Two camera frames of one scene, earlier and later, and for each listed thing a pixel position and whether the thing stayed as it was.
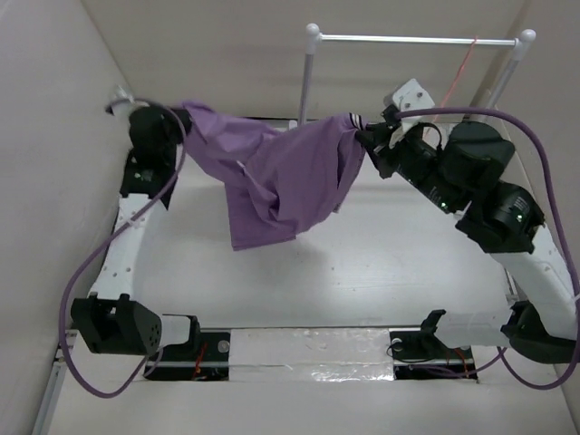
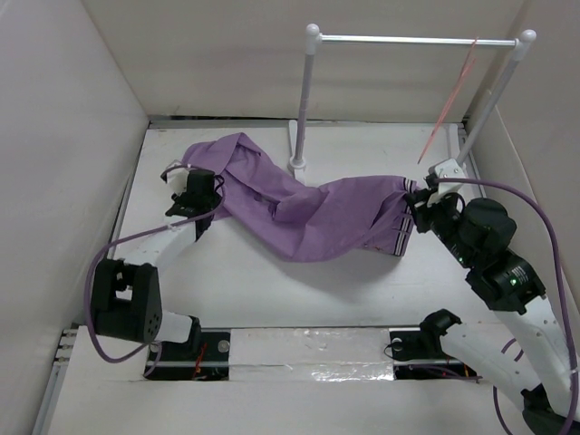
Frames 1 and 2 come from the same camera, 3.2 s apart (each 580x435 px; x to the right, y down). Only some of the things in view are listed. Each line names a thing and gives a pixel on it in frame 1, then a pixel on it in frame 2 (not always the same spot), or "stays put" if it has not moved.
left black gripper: (170, 117) → (178, 198)
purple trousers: (278, 184) → (308, 221)
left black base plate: (207, 358) stays put
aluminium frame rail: (43, 422) stays put
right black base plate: (426, 355) stays put
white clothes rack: (525, 39) stays put
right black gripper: (383, 143) → (421, 207)
